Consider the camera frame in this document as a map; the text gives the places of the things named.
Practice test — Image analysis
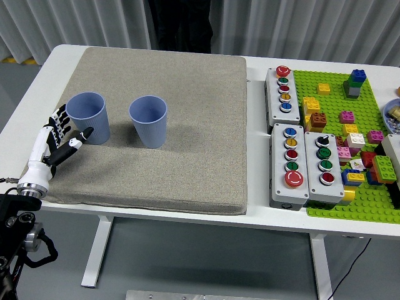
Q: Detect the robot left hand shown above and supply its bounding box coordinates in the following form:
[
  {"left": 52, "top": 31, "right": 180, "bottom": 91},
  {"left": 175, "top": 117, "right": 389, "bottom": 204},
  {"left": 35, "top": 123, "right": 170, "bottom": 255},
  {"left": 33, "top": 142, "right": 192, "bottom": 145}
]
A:
[{"left": 17, "top": 104, "right": 94, "bottom": 191}]

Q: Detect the blue ribbed cup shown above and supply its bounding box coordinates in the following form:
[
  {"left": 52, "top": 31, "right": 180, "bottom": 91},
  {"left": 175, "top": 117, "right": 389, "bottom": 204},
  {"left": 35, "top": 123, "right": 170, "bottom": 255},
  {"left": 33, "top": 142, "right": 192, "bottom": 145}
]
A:
[
  {"left": 66, "top": 91, "right": 111, "bottom": 145},
  {"left": 129, "top": 95, "right": 168, "bottom": 149}
]

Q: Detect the white table leg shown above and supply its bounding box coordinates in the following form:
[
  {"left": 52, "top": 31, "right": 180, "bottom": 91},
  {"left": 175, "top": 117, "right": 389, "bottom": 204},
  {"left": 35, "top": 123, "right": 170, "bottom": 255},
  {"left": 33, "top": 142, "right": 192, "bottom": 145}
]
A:
[
  {"left": 308, "top": 232, "right": 334, "bottom": 300},
  {"left": 80, "top": 214, "right": 115, "bottom": 289}
]

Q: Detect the grey-brown mat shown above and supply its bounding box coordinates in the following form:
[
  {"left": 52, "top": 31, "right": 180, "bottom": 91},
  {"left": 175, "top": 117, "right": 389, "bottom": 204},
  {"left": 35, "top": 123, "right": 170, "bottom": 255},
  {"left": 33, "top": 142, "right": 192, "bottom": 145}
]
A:
[{"left": 21, "top": 46, "right": 248, "bottom": 216}]

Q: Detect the person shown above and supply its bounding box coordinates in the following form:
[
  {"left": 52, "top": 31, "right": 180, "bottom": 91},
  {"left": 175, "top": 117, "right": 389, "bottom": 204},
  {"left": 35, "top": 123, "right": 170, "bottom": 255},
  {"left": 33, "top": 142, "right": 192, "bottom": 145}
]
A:
[{"left": 146, "top": 0, "right": 215, "bottom": 54}]

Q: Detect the large grey five-button box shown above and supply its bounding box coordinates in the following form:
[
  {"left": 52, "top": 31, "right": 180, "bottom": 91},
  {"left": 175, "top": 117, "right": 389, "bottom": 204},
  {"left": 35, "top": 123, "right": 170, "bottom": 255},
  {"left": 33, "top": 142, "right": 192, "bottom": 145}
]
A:
[{"left": 269, "top": 123, "right": 311, "bottom": 211}]

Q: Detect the small grey five-button box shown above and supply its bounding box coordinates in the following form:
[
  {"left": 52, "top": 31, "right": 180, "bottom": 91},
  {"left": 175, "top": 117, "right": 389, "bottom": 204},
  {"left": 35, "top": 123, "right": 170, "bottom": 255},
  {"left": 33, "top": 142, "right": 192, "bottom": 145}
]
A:
[{"left": 264, "top": 65, "right": 302, "bottom": 126}]

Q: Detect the grey four-button selector box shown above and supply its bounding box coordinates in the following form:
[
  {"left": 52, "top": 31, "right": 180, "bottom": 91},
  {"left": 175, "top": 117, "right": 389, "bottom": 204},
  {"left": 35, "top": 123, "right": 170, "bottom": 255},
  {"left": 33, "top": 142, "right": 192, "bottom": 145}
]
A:
[{"left": 303, "top": 131, "right": 346, "bottom": 206}]

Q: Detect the green studded baseplate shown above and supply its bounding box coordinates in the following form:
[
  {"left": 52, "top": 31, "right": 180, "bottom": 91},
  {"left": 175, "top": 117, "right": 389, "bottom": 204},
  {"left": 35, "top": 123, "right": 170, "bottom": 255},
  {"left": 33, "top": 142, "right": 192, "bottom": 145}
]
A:
[{"left": 292, "top": 69, "right": 400, "bottom": 225}]

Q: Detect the blue toy brick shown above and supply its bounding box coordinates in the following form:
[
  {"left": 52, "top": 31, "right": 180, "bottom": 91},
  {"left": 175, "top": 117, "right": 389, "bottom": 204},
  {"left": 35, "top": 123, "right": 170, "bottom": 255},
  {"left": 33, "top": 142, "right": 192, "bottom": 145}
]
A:
[
  {"left": 349, "top": 69, "right": 368, "bottom": 84},
  {"left": 364, "top": 170, "right": 381, "bottom": 186},
  {"left": 341, "top": 168, "right": 366, "bottom": 188}
]

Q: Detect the light pink toy brick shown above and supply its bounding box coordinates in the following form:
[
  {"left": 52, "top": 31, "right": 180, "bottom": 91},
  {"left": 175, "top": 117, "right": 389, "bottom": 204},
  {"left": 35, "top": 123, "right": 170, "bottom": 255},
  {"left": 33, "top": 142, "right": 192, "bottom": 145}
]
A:
[{"left": 336, "top": 146, "right": 353, "bottom": 163}]

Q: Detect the white pleated curtain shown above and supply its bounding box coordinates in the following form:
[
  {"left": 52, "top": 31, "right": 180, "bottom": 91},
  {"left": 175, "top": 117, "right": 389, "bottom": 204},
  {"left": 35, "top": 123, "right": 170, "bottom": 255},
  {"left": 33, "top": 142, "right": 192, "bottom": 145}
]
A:
[{"left": 0, "top": 0, "right": 400, "bottom": 68}]

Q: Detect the yellow round toy brick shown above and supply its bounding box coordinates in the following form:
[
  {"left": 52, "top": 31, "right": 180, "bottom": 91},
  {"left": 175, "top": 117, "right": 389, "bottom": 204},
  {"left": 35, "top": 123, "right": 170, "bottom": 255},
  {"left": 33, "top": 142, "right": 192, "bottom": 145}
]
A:
[{"left": 341, "top": 189, "right": 357, "bottom": 204}]

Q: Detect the white toy brick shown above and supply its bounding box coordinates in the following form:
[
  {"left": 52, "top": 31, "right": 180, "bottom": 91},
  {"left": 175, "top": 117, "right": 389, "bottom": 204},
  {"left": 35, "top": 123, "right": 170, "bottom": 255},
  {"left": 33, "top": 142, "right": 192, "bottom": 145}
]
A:
[{"left": 346, "top": 132, "right": 366, "bottom": 149}]

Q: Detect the grey toy brick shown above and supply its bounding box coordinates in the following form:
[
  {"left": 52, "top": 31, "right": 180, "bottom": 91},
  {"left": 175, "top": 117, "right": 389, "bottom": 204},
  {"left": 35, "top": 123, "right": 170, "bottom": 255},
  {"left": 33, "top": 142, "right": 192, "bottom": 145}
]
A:
[{"left": 343, "top": 86, "right": 361, "bottom": 100}]

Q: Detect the red toy brick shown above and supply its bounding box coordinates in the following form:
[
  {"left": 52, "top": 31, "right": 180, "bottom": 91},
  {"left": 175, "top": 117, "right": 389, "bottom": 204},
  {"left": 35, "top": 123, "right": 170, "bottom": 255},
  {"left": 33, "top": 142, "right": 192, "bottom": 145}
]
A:
[{"left": 359, "top": 151, "right": 378, "bottom": 169}]

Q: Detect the large green toy brick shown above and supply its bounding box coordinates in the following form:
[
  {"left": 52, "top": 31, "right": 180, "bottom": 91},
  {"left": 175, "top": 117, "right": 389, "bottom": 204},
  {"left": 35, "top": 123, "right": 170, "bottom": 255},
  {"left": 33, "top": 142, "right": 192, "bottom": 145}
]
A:
[{"left": 371, "top": 154, "right": 398, "bottom": 182}]

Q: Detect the orange toy brick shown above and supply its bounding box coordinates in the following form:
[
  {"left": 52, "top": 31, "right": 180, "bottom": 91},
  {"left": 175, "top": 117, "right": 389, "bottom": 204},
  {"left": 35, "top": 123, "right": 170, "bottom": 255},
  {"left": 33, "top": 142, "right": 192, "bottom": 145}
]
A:
[{"left": 374, "top": 170, "right": 398, "bottom": 185}]

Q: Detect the blue bowl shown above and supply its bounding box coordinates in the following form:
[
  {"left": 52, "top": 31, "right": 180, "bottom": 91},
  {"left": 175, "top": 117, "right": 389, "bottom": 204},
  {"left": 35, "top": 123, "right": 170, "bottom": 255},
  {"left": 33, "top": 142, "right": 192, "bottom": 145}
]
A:
[{"left": 381, "top": 98, "right": 400, "bottom": 135}]

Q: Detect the white box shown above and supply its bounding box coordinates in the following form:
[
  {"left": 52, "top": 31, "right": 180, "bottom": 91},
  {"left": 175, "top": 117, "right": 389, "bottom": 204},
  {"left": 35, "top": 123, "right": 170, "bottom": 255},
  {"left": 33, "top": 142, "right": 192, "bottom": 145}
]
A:
[{"left": 381, "top": 134, "right": 400, "bottom": 167}]

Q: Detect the black floor cable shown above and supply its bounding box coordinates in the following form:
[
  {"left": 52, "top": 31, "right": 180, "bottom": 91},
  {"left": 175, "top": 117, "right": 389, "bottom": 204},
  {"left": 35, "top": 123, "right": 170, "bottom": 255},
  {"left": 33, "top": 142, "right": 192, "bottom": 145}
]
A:
[{"left": 330, "top": 237, "right": 373, "bottom": 300}]

